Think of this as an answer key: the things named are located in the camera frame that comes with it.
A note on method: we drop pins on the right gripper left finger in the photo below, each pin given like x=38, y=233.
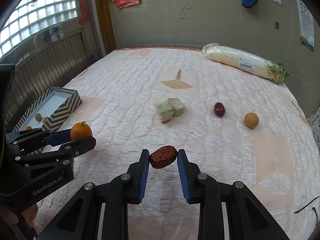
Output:
x=102, y=207

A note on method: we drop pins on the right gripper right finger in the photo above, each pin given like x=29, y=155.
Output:
x=226, y=211

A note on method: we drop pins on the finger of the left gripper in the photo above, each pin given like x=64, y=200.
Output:
x=25, y=138
x=67, y=148

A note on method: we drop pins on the orange tangerine with stem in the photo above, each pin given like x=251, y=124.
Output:
x=80, y=130

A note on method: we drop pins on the dark red jujube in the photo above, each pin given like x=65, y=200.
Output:
x=163, y=157
x=219, y=109

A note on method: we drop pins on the tan round longan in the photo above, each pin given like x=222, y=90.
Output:
x=251, y=120

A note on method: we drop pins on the person's left hand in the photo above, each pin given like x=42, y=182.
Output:
x=10, y=217

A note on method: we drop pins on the longan in tray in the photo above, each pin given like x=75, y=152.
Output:
x=38, y=117
x=44, y=119

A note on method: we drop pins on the chevron patterned tray box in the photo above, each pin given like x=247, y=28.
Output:
x=56, y=103

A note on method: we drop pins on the pile of clothes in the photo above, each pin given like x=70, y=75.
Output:
x=314, y=122

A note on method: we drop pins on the glass block window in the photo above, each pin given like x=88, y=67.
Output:
x=31, y=17

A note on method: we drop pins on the wrapped white daikon radish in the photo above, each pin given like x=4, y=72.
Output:
x=246, y=62

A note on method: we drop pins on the wooden door frame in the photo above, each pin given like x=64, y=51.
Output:
x=105, y=24

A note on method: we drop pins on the wall calendar poster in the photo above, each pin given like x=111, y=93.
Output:
x=307, y=37

